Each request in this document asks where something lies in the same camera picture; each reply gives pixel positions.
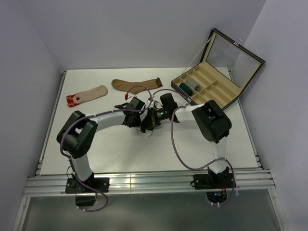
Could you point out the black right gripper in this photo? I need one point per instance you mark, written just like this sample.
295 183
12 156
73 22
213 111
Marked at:
151 121

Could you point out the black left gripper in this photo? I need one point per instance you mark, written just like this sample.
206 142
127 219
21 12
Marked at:
137 123

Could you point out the brown long sock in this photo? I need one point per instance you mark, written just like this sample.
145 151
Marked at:
136 87

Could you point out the green christmas bear sock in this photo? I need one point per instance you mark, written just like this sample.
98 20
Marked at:
186 89

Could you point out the grey striped sock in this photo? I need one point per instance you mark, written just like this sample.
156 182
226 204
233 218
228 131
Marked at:
194 84

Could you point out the black white striped sock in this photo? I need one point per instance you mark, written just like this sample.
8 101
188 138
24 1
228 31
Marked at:
145 132

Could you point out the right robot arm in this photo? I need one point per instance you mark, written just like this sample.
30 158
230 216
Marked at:
212 122

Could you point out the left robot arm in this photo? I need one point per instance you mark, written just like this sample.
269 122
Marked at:
77 134

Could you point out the beige red reindeer sock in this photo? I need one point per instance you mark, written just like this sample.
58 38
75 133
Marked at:
86 96

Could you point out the black compartment organizer box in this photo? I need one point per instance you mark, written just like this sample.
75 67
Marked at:
224 71

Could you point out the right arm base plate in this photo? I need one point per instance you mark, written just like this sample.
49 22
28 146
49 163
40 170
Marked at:
212 181

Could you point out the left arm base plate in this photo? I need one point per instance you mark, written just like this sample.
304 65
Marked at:
73 186

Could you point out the aluminium frame rail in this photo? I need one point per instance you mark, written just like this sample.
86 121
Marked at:
142 183

